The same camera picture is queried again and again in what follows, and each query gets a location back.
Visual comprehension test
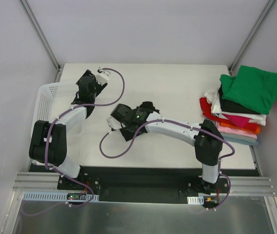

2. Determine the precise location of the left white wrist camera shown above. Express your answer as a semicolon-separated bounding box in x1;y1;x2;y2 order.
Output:
95;67;111;85

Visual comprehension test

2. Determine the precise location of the grey folded t-shirt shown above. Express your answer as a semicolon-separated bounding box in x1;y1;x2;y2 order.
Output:
223;136;258;146

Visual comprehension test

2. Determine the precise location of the left slotted cable duct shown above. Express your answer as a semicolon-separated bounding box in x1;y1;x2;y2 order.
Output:
23;192;99;202

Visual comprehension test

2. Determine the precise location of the right aluminium corner post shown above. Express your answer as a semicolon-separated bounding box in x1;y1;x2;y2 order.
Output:
227;0;277;76

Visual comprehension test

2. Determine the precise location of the green folded t-shirt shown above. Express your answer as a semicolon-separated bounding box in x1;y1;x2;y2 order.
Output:
220;65;277;115

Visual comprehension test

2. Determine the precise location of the slotted cable duct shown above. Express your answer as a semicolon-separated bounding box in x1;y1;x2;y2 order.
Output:
23;192;99;202
187;196;204;205

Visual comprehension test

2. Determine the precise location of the black folded t-shirt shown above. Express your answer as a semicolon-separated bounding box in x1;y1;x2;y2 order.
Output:
218;86;260;115

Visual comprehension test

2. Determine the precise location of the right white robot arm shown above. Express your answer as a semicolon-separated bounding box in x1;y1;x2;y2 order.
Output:
107;101;223;195

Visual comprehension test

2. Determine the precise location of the light blue folded t-shirt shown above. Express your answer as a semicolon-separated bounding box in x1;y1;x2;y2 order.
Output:
205;118;259;147

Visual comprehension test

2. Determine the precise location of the aluminium corner post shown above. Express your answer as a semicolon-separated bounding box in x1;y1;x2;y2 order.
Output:
227;0;277;76
19;0;63;82

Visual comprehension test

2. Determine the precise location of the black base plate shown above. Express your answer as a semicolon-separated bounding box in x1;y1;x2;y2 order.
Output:
57;166;229;204

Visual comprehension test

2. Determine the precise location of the aluminium rail frame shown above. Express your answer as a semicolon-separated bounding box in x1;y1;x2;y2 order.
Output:
13;146;275;195

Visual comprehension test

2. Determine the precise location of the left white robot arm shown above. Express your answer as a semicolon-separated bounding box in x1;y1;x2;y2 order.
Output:
29;69;111;190

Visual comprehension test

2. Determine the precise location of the white folded t-shirt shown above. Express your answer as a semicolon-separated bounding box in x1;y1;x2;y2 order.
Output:
204;89;267;127

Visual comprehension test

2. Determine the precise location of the right slotted cable duct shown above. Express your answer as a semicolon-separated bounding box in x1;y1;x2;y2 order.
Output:
187;196;204;205

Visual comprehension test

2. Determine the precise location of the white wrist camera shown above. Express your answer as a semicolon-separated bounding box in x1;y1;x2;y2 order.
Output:
107;117;122;131
95;67;111;85

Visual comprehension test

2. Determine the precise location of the white plastic basket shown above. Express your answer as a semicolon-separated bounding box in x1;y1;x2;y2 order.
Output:
32;82;86;144

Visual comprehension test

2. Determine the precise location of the black graphic t-shirt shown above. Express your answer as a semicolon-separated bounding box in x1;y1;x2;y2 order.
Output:
119;101;160;142

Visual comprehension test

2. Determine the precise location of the orange folded t-shirt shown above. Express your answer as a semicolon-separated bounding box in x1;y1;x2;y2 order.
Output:
219;122;260;135

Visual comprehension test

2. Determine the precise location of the left aluminium corner post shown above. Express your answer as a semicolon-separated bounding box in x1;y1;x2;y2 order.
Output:
19;0;63;82

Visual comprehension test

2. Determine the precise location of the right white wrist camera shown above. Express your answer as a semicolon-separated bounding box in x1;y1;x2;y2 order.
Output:
107;117;122;131

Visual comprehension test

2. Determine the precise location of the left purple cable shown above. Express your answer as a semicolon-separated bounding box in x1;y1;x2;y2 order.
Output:
21;67;126;215

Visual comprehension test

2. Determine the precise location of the magenta folded t-shirt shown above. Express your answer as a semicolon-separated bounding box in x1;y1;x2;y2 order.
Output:
223;114;250;128

